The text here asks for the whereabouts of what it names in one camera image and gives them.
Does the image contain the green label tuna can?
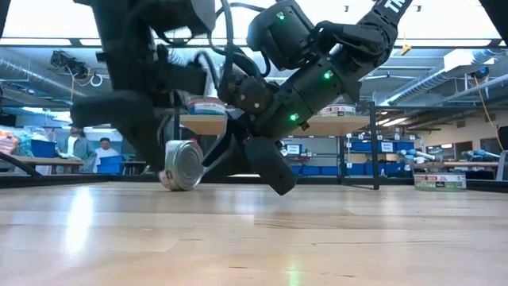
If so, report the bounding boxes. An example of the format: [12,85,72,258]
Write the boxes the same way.
[413,172,468,193]
[317,103,357,118]
[158,138,206,192]

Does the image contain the workbench with blue robots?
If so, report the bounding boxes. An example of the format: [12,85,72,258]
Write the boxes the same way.
[396,149,508,170]

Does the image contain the black ceiling device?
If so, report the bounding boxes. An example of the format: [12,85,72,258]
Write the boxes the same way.
[49,50,90,80]

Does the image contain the blue red label can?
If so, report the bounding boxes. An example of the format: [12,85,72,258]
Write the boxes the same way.
[186,95,228,116]

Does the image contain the pile of plastic bags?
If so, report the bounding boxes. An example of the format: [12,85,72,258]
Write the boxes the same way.
[0,125,55,158]

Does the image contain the silver ventilation duct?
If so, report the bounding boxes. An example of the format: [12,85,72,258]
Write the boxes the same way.
[383,49,508,106]
[0,57,92,104]

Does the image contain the orange hanging cable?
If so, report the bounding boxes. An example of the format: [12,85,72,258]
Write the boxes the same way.
[472,73,505,152]

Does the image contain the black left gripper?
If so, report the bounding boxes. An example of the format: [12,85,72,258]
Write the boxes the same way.
[70,42,208,173]

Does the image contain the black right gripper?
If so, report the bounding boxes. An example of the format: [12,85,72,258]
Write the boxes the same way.
[201,74,299,197]

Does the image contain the wooden workbench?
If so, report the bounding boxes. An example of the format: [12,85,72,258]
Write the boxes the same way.
[11,155,87,176]

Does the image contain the metal rack blue bins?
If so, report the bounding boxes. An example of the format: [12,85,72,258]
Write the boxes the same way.
[344,133,424,178]

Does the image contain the blue crate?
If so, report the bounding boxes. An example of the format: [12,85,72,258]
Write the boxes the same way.
[30,138,56,159]

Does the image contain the person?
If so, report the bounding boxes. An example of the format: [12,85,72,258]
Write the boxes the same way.
[93,137,121,175]
[59,125,98,175]

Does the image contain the wooden shelf black frame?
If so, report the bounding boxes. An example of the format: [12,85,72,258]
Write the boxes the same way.
[171,99,383,191]

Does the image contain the black camera cable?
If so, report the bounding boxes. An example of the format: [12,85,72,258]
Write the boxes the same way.
[198,0,275,100]

